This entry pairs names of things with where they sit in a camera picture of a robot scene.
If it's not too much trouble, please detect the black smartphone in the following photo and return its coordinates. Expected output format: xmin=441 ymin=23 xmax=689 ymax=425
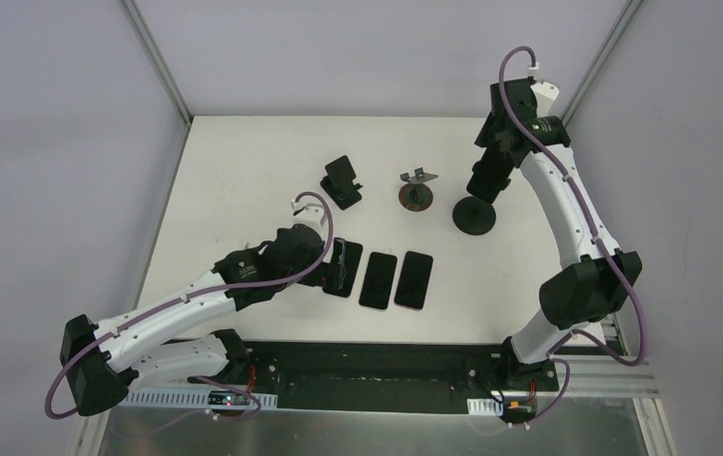
xmin=323 ymin=237 xmax=363 ymax=298
xmin=358 ymin=252 xmax=397 ymax=311

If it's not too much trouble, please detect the black pole phone stand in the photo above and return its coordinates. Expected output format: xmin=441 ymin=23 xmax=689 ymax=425
xmin=452 ymin=196 xmax=497 ymax=236

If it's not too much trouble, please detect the purple smartphone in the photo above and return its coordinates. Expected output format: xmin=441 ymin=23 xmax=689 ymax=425
xmin=394 ymin=251 xmax=433 ymax=311

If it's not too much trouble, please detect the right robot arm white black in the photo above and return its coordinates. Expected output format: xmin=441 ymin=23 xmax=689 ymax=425
xmin=452 ymin=77 xmax=642 ymax=390

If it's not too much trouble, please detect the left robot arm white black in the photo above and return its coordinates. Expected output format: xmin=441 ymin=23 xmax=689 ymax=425
xmin=45 ymin=223 xmax=335 ymax=419

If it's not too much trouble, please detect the black folding phone stand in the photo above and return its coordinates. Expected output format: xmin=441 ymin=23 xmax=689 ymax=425
xmin=320 ymin=155 xmax=363 ymax=211

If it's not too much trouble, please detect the round wooden base phone stand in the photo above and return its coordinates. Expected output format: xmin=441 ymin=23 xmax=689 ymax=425
xmin=398 ymin=167 xmax=439 ymax=212

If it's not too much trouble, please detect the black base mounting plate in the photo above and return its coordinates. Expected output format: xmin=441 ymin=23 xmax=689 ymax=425
xmin=215 ymin=341 xmax=559 ymax=414

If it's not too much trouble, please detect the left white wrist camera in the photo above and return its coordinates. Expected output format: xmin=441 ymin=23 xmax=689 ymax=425
xmin=292 ymin=200 xmax=327 ymax=235

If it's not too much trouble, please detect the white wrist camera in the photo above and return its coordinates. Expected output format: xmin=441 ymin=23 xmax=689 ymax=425
xmin=527 ymin=64 xmax=560 ymax=117
xmin=292 ymin=200 xmax=327 ymax=235

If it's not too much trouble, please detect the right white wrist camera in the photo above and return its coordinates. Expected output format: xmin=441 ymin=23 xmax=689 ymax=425
xmin=527 ymin=64 xmax=560 ymax=117

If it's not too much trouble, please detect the left circuit board with wires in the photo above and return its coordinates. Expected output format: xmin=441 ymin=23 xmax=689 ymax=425
xmin=207 ymin=366 xmax=262 ymax=411

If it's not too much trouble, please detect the circuit board with wires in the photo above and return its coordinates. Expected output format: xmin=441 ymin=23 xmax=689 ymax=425
xmin=504 ymin=393 xmax=538 ymax=422
xmin=207 ymin=366 xmax=262 ymax=411

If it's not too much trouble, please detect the right white slotted cable duct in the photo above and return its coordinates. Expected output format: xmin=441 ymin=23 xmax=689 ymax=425
xmin=466 ymin=398 xmax=504 ymax=417

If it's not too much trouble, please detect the right circuit board with wires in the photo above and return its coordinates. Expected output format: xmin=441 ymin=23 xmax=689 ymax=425
xmin=504 ymin=393 xmax=538 ymax=422

